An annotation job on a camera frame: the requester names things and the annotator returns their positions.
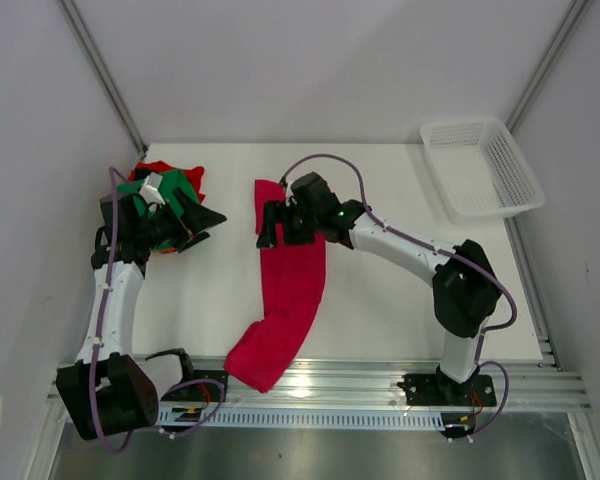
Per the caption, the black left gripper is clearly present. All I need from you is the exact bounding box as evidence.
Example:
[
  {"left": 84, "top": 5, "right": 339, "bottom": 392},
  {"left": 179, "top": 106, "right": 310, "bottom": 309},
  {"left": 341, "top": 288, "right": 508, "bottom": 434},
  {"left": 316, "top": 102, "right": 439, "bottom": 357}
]
[{"left": 134, "top": 188, "right": 225, "bottom": 253}]

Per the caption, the crimson t shirt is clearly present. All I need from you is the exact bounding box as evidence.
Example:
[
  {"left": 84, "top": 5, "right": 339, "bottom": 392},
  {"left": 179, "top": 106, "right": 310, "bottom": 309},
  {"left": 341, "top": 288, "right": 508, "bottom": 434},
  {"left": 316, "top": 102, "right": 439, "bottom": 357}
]
[{"left": 223, "top": 178, "right": 329, "bottom": 394}]

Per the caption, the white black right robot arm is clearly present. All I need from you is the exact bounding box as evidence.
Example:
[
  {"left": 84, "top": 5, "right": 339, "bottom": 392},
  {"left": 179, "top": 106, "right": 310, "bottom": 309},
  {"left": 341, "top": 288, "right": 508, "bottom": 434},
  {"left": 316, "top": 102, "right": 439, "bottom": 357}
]
[{"left": 255, "top": 172, "right": 502, "bottom": 404}]

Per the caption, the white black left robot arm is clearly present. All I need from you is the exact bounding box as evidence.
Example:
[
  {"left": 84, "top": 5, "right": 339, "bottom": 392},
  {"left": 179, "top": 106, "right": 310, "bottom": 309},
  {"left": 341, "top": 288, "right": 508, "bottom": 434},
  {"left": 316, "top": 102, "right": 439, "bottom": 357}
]
[{"left": 56, "top": 188, "right": 226, "bottom": 441}]

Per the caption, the red folded t shirt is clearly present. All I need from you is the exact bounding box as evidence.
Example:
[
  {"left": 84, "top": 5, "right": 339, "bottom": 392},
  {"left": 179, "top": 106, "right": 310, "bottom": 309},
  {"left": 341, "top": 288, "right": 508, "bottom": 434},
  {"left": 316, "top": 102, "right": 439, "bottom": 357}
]
[{"left": 128, "top": 160, "right": 205, "bottom": 203}]

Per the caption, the green folded t shirt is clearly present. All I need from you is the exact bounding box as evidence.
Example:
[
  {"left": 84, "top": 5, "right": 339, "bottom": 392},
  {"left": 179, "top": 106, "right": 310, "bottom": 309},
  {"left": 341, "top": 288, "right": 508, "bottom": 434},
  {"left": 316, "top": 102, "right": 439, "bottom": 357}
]
[{"left": 117, "top": 169, "right": 199, "bottom": 217}]

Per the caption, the white plastic basket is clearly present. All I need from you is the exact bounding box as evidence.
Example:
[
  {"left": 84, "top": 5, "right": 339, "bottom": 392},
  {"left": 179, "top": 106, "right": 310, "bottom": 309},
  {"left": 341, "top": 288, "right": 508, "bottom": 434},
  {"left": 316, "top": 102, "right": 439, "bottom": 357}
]
[{"left": 420, "top": 116, "right": 546, "bottom": 224}]

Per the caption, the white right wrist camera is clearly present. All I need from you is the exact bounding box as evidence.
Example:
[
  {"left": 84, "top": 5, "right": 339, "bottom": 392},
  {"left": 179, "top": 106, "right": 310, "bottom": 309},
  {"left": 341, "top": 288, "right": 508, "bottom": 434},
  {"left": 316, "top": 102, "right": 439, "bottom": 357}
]
[{"left": 279, "top": 178, "right": 293, "bottom": 199}]

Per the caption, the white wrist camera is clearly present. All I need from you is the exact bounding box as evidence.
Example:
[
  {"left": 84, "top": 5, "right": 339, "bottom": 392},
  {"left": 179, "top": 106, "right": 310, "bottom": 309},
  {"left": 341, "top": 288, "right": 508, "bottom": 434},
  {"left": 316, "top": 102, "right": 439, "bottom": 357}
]
[
  {"left": 139, "top": 172, "right": 165, "bottom": 205},
  {"left": 279, "top": 178, "right": 293, "bottom": 199}
]

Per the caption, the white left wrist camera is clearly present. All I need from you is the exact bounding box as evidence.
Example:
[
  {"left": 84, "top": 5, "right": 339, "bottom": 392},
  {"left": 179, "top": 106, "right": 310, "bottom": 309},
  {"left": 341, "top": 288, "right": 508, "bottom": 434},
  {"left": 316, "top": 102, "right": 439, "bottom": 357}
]
[{"left": 139, "top": 172, "right": 165, "bottom": 205}]

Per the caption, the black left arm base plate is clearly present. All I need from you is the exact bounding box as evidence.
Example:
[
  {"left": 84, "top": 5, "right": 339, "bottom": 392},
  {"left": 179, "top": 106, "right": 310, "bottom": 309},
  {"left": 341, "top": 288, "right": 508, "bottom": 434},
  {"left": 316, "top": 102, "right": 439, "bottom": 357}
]
[{"left": 162, "top": 370, "right": 228, "bottom": 403}]

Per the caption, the white slotted cable duct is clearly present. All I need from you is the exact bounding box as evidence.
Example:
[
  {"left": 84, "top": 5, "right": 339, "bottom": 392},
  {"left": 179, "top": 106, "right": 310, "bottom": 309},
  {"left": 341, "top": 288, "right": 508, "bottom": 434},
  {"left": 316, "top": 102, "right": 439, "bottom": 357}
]
[{"left": 154, "top": 407, "right": 444, "bottom": 431}]

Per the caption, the left aluminium corner post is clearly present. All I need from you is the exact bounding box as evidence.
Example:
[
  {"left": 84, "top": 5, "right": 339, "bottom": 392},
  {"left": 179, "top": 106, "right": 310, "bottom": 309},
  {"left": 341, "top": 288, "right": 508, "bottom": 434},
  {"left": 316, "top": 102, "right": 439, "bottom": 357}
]
[{"left": 56, "top": 0, "right": 148, "bottom": 157}]

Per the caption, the aluminium corner post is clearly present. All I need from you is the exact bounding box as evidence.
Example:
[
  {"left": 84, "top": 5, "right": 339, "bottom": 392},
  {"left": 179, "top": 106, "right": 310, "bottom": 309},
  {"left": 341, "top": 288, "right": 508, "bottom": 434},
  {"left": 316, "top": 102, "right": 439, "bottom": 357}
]
[
  {"left": 505, "top": 0, "right": 594, "bottom": 134},
  {"left": 56, "top": 0, "right": 148, "bottom": 157}
]

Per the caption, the right aluminium corner post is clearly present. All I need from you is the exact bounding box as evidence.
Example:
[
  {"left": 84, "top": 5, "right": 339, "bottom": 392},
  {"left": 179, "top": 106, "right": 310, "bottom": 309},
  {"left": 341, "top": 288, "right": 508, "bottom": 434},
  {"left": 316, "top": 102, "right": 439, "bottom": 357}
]
[{"left": 505, "top": 0, "right": 594, "bottom": 134}]

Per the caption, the aluminium front rail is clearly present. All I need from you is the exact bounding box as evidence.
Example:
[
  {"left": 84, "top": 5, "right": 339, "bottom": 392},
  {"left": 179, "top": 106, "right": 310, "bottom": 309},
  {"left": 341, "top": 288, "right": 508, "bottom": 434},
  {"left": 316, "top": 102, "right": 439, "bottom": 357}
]
[{"left": 47, "top": 355, "right": 592, "bottom": 412}]

